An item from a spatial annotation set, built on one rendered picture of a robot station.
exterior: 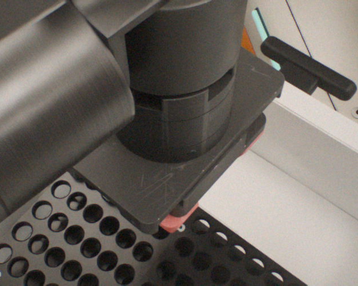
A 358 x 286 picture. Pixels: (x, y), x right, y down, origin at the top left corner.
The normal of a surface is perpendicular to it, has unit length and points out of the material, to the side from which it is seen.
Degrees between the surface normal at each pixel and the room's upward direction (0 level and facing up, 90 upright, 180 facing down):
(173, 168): 4
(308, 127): 90
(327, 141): 90
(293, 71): 0
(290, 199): 0
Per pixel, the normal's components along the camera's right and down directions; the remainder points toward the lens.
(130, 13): 0.00, -0.47
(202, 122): 0.46, 0.79
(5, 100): 0.38, -0.04
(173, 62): 0.05, 0.88
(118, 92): 0.65, 0.44
